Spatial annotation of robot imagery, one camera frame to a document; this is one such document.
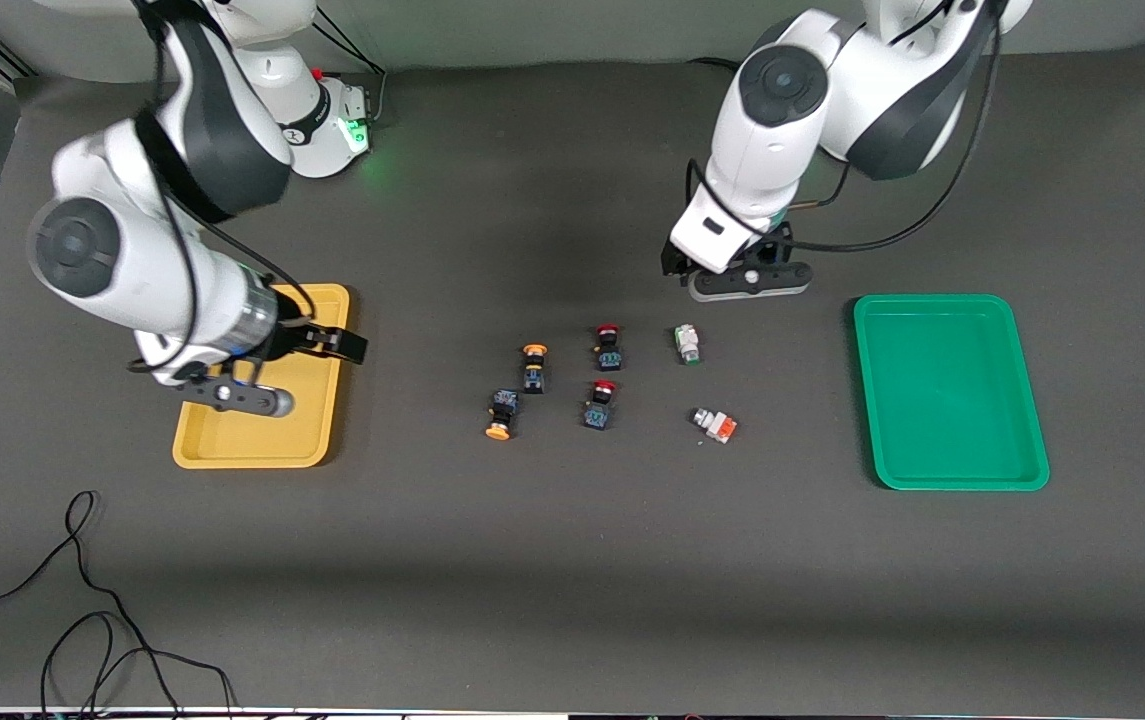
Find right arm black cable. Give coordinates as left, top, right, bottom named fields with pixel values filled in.
left=127, top=0, right=319, bottom=379

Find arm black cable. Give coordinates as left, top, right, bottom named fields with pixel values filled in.
left=127, top=0, right=319, bottom=379
left=684, top=0, right=1005, bottom=253

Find loose black cable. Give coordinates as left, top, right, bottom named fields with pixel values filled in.
left=0, top=489, right=238, bottom=720

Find green plastic tray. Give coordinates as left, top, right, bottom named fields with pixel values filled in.
left=852, top=293, right=1051, bottom=492

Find yellow plastic tray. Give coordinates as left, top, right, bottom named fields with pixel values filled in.
left=172, top=283, right=351, bottom=470

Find red mushroom push button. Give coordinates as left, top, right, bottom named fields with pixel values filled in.
left=593, top=322, right=626, bottom=372
left=583, top=379, right=619, bottom=431

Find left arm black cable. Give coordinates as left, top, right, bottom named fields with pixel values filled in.
left=684, top=0, right=1005, bottom=253

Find green button orange-white body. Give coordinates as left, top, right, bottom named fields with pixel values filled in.
left=691, top=406, right=739, bottom=445

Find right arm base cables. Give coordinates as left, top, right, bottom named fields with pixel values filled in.
left=312, top=5, right=388, bottom=126

